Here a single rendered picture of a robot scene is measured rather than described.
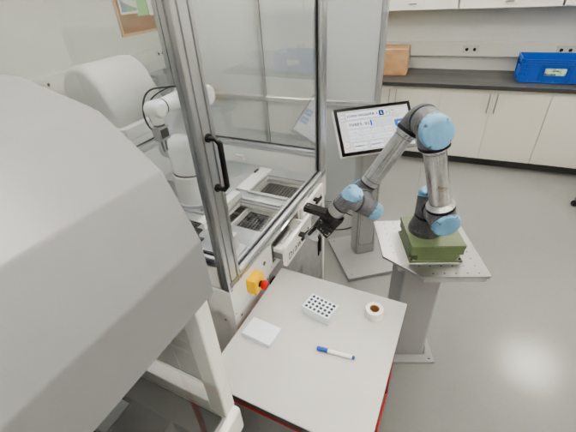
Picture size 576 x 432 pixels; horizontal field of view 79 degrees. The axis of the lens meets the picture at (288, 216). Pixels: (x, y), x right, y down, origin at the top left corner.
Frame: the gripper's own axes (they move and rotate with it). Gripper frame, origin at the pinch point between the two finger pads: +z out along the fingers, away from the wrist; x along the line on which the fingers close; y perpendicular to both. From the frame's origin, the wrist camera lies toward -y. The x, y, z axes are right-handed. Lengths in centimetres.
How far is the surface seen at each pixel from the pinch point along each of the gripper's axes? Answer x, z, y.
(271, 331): -45.5, 9.0, 11.2
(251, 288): -36.6, 8.3, -4.9
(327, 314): -31.1, -2.6, 24.2
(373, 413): -59, -14, 48
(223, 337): -46, 37, 0
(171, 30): -47, -67, -61
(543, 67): 315, -77, 88
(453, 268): 19, -24, 61
